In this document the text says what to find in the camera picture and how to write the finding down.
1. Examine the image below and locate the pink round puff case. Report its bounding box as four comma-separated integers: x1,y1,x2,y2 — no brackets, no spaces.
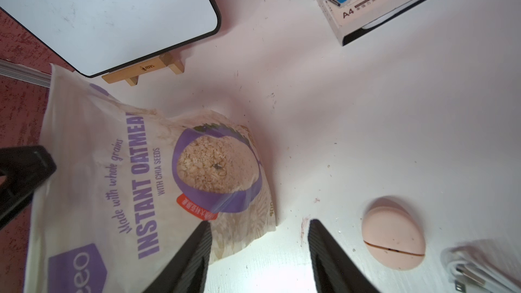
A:
362,206,426,271

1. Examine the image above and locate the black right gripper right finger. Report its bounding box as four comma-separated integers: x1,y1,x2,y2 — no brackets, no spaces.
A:
308,219,379,293

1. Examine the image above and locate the white board black frame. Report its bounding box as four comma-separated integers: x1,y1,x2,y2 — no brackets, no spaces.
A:
1,0,221,77

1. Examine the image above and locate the white coiled usb cable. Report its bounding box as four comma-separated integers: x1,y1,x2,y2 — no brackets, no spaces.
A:
441,246,521,293

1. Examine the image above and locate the left aluminium corner post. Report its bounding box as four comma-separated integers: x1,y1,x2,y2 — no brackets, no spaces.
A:
0,60,51,88

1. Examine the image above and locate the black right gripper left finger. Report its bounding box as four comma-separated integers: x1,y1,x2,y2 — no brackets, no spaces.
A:
144,221,212,293

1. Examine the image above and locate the wooden easel stand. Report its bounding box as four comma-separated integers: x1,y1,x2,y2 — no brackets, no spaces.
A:
102,52,185,86

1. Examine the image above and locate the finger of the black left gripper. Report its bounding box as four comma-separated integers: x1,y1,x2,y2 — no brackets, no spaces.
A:
1,145,57,228

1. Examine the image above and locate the instant oatmeal bag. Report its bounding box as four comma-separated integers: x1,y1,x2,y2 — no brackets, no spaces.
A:
24,66,275,292

